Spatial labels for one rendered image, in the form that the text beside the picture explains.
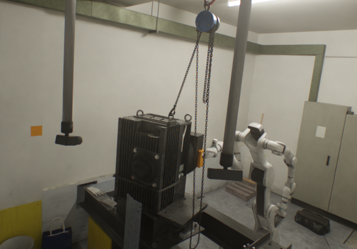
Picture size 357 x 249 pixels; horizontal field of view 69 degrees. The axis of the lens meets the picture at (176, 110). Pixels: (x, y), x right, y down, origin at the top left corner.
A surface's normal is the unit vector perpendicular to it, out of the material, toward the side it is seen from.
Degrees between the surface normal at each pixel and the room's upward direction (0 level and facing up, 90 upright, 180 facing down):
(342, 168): 90
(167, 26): 90
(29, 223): 87
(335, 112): 90
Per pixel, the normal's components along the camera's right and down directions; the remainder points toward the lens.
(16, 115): 0.67, 0.17
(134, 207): -0.58, 0.07
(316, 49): -0.73, 0.04
